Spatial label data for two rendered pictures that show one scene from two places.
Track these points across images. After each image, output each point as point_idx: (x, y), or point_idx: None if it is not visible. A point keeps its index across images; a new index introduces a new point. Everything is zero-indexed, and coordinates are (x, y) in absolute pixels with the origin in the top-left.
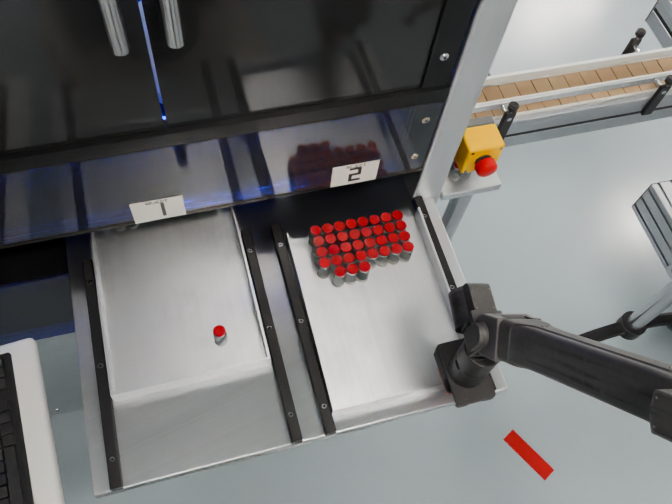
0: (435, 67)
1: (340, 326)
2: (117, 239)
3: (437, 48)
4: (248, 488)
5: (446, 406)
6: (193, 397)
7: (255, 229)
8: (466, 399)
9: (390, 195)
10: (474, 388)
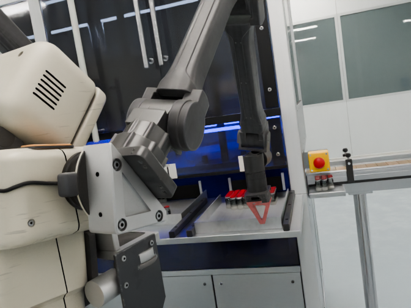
0: (268, 95)
1: (224, 216)
2: None
3: (265, 85)
4: None
5: (260, 236)
6: (142, 228)
7: (210, 201)
8: (249, 194)
9: (281, 194)
10: (257, 192)
